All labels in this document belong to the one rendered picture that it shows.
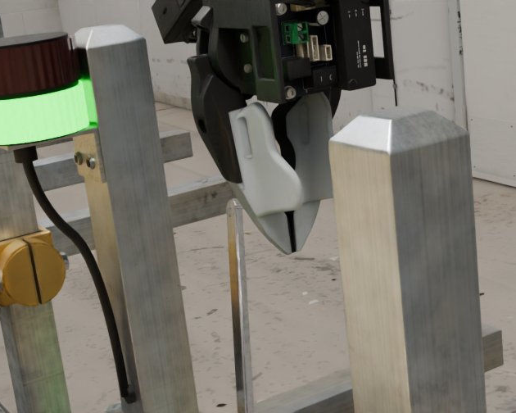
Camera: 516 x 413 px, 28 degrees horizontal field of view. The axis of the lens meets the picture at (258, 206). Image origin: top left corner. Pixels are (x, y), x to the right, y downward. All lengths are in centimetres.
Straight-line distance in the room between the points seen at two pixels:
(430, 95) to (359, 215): 440
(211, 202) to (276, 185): 38
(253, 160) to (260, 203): 3
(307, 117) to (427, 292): 24
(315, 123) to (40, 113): 15
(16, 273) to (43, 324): 7
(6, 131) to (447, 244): 26
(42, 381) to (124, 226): 31
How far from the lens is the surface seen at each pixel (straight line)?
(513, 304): 319
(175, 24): 61
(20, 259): 79
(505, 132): 440
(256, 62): 51
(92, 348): 320
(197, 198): 92
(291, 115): 58
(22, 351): 84
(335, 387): 74
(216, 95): 55
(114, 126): 56
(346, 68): 52
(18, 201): 81
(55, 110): 53
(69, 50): 54
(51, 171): 113
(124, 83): 56
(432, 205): 35
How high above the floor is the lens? 118
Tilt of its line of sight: 15 degrees down
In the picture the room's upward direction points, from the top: 7 degrees counter-clockwise
